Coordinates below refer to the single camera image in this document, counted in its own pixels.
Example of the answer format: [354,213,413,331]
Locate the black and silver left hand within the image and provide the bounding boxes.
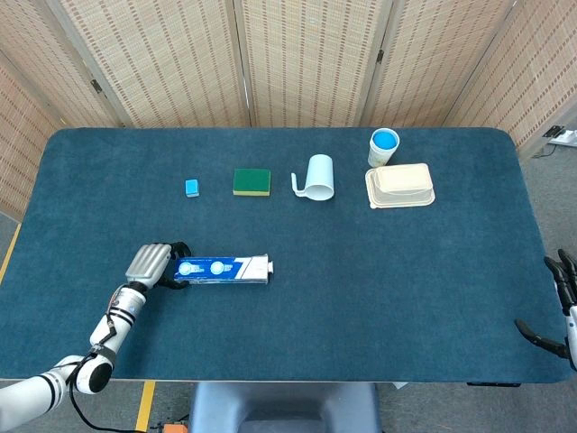
[124,242,193,290]

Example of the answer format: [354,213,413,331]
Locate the black and silver right hand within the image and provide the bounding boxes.
[515,249,577,366]

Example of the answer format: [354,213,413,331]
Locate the blue and white toothpaste box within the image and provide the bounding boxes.
[173,253,270,286]

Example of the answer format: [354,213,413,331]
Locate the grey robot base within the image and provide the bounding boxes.
[188,382,382,433]

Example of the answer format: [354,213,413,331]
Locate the green and yellow sponge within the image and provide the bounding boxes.
[233,168,272,198]

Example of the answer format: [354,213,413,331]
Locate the woven bamboo screen panel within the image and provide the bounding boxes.
[444,0,577,159]
[0,0,125,130]
[233,0,394,130]
[360,0,519,130]
[44,0,252,130]
[0,51,64,222]

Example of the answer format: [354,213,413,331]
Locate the white power strip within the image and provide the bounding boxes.
[547,129,577,148]

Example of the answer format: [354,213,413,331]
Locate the white plastic mug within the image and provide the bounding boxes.
[290,153,335,201]

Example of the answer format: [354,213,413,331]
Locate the dark blue table cloth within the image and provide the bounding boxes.
[0,126,572,383]

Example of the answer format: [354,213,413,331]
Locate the beige lidded food container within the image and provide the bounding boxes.
[364,162,436,210]

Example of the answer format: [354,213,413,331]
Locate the printed white paper cup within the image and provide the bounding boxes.
[367,134,400,169]

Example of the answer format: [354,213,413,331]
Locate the plain white paper cup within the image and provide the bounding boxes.
[370,127,400,153]

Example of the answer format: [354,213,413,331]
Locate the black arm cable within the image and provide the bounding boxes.
[67,310,142,433]

